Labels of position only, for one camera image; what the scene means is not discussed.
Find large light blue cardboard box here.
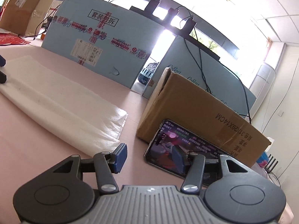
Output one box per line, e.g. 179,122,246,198
41,0,169,89

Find dark bag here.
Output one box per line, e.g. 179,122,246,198
139,62,160,85

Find red paper cutting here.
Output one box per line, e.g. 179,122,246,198
0,33,31,45

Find black table cable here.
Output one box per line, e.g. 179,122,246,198
17,16,58,41

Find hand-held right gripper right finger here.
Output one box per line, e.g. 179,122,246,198
172,145,254,194

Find black smartphone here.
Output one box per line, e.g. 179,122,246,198
144,119,228,187

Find black power adapter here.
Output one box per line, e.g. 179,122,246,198
145,0,161,12
167,7,180,20

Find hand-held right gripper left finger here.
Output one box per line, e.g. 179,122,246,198
53,143,128,194

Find open brown cardboard box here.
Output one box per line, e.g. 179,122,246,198
136,67,272,168

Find white air conditioner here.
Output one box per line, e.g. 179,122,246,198
249,62,276,98

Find white cloth towel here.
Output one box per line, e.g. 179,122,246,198
0,55,128,158

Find black hanging cable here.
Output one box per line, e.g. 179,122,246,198
184,28,252,125

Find black router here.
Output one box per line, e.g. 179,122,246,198
265,154,280,173

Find taped brown cardboard box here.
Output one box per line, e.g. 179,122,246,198
0,0,56,36

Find narrow light blue cardboard box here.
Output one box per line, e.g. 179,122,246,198
142,35,257,122

